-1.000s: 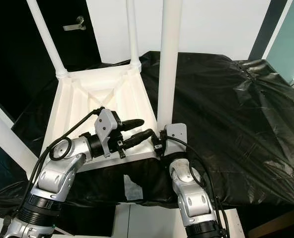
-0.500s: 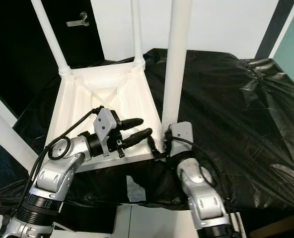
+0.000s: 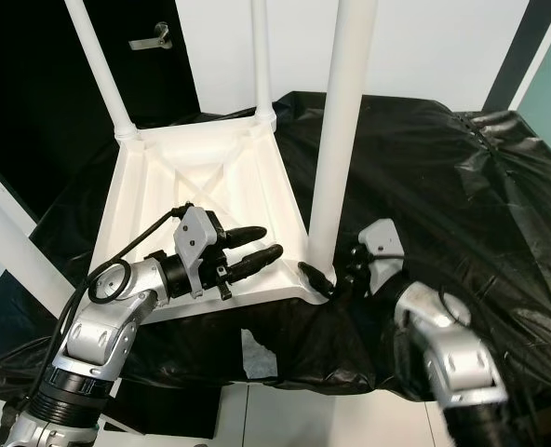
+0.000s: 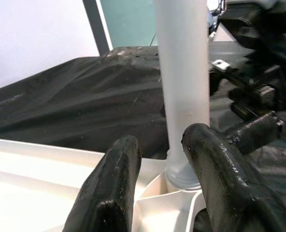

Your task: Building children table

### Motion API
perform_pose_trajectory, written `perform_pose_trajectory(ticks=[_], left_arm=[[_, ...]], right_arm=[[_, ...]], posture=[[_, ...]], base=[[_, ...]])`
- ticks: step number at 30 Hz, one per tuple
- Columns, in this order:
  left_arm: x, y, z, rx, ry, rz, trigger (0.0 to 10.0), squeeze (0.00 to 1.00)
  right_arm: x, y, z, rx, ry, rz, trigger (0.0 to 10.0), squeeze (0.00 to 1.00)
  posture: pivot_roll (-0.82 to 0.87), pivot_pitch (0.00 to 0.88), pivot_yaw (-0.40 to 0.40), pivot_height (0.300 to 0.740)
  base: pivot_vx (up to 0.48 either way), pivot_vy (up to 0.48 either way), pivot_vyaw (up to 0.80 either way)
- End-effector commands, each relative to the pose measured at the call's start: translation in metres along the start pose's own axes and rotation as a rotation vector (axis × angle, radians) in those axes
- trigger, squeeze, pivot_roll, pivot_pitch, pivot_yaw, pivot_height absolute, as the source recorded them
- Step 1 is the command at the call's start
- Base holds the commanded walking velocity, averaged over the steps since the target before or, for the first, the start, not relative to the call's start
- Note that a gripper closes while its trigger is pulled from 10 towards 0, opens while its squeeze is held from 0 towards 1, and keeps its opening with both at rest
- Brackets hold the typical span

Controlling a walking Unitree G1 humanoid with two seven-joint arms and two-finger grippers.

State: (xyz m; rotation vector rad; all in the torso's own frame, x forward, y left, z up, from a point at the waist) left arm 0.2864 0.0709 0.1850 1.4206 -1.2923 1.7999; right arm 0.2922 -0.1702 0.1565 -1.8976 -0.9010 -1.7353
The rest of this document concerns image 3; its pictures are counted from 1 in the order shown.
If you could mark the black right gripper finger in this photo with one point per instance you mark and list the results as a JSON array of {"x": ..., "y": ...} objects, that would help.
[{"x": 316, "y": 278}]

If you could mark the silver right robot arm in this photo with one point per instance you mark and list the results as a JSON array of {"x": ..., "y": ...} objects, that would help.
[{"x": 452, "y": 349}]

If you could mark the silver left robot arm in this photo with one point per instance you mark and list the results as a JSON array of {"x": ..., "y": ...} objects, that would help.
[{"x": 108, "y": 335}]

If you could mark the white tape patch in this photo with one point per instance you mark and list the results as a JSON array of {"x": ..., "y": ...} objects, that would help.
[{"x": 259, "y": 356}]

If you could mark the black box under table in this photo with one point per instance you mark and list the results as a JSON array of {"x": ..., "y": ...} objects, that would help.
[{"x": 164, "y": 414}]

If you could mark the black plastic cover sheet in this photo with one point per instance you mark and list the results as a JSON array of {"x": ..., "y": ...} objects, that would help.
[{"x": 480, "y": 168}]

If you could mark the black door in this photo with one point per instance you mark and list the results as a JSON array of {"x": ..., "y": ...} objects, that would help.
[{"x": 15, "y": 74}]

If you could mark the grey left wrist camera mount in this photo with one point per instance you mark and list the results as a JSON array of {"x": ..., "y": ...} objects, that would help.
[{"x": 196, "y": 242}]

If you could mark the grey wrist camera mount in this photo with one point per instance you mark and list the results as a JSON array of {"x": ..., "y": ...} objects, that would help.
[
  {"x": 196, "y": 242},
  {"x": 383, "y": 244}
]

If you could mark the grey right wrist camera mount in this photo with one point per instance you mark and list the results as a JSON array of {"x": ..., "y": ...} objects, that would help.
[{"x": 383, "y": 244}]

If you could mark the teal glass wall panel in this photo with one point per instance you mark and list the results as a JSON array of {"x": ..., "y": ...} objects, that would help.
[{"x": 550, "y": 93}]

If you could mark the black wall post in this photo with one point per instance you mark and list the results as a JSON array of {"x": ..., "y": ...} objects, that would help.
[{"x": 516, "y": 56}]

